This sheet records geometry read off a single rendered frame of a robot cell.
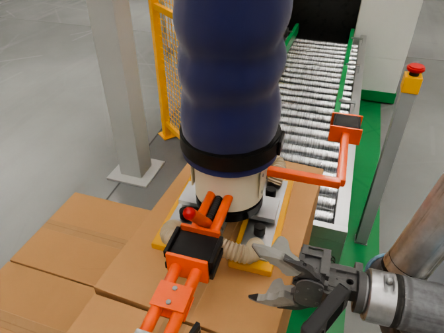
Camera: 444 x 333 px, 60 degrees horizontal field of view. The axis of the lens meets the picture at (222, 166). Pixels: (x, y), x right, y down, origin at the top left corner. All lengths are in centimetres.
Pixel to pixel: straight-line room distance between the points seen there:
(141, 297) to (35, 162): 232
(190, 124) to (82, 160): 224
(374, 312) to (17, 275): 120
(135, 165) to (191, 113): 187
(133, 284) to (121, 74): 158
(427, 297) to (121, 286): 59
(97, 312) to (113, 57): 164
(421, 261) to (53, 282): 114
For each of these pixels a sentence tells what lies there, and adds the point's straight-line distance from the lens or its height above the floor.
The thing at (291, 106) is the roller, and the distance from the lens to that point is 239.
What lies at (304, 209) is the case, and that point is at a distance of 105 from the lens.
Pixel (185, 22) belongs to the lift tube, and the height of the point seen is 146.
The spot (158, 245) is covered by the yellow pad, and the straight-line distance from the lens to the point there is 94.
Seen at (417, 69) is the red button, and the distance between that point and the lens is 177.
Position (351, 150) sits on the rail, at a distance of 196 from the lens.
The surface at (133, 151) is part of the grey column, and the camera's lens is 255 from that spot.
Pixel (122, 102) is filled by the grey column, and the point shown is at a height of 58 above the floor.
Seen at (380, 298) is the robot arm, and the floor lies 111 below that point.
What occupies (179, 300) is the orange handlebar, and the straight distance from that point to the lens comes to 69.
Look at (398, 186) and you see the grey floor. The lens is 282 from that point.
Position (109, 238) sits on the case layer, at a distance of 156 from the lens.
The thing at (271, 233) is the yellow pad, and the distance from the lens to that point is 95.
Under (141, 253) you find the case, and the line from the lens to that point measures 95.
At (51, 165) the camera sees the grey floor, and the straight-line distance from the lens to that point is 301.
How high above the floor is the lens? 166
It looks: 37 degrees down
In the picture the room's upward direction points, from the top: straight up
